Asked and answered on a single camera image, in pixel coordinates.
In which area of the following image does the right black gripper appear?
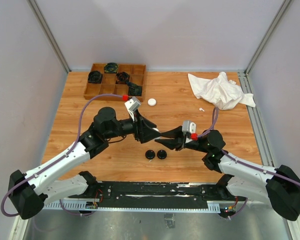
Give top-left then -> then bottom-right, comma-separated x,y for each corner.
155,125 -> 210,153

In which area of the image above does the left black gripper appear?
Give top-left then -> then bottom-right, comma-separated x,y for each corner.
105,109 -> 162,144

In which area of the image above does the black earbud charging case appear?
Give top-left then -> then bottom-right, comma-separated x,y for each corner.
156,149 -> 168,160

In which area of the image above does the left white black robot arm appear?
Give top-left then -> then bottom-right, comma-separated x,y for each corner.
4,107 -> 160,220

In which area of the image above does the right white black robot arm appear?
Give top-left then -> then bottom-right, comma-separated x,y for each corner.
156,127 -> 300,221

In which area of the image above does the dark rolled fabric bottom right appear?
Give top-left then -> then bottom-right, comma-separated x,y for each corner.
126,82 -> 143,97

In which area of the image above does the dark rolled fabric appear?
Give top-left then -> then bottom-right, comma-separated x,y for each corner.
116,71 -> 130,85
87,70 -> 103,84
104,62 -> 119,74
126,82 -> 143,97

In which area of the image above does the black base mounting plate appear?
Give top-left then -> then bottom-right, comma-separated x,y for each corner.
70,181 -> 244,204

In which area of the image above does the dark rolled fabric middle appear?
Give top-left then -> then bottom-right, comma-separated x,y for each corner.
116,71 -> 130,85

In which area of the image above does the white crumpled cloth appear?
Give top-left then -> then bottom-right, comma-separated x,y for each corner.
187,72 -> 256,111

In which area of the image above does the wooden compartment tray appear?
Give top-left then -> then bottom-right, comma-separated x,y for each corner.
83,62 -> 147,102

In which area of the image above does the dark rolled fabric top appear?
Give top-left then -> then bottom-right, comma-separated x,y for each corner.
104,62 -> 119,74

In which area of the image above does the dark rolled fabric far left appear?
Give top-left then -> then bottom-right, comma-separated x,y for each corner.
87,70 -> 103,84

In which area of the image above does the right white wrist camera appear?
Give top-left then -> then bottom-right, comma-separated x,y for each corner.
181,120 -> 197,143

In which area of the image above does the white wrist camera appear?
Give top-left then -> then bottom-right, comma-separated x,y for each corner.
181,120 -> 197,143
124,96 -> 141,122

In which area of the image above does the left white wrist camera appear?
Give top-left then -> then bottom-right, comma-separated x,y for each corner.
124,96 -> 141,122

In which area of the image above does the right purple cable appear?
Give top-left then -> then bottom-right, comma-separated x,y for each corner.
197,106 -> 300,193

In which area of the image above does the purple cable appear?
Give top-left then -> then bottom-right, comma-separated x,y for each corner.
197,106 -> 300,193
0,93 -> 127,217

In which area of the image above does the white slotted cable duct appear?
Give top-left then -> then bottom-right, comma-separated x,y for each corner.
44,196 -> 221,214

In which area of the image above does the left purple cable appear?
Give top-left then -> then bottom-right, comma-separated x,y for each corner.
0,93 -> 127,217

